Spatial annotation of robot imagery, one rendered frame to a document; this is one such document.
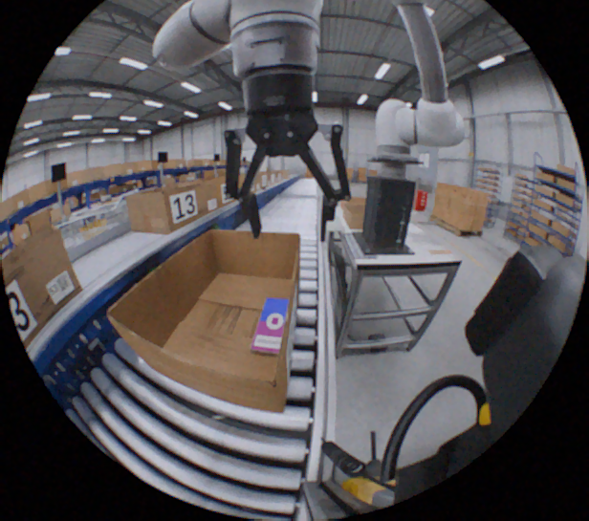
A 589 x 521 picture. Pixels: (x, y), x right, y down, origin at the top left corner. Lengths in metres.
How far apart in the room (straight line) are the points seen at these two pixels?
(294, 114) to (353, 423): 1.20
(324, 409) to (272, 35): 0.49
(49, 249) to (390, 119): 1.13
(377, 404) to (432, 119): 1.37
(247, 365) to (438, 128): 0.91
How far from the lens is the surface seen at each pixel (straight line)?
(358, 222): 1.04
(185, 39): 0.28
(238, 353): 0.40
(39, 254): 0.54
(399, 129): 0.79
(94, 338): 0.60
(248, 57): 0.18
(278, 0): 0.19
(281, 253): 0.52
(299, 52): 0.18
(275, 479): 0.36
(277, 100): 0.17
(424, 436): 1.30
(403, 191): 0.79
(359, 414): 1.16
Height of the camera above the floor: 1.10
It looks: 20 degrees down
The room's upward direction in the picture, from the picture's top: straight up
